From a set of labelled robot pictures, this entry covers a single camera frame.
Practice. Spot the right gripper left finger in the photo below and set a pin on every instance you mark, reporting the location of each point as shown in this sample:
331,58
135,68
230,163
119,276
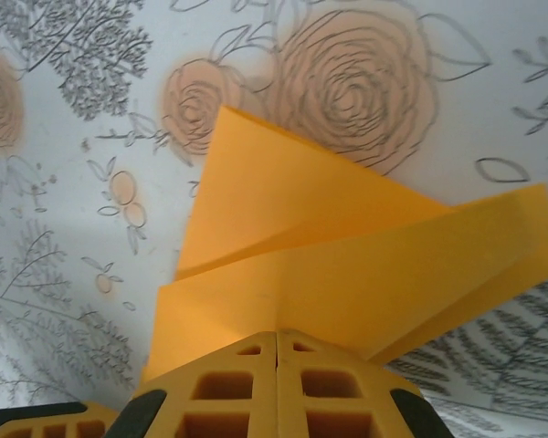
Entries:
228,401

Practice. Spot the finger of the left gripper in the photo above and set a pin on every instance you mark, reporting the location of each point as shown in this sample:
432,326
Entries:
50,422

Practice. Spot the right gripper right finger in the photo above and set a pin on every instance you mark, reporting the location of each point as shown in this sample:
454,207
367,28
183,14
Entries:
329,401

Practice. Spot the orange paper sheet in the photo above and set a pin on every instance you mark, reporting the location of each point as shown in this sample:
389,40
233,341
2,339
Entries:
301,296

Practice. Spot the floral printed tablecloth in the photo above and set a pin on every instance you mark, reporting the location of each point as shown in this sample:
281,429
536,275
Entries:
73,228

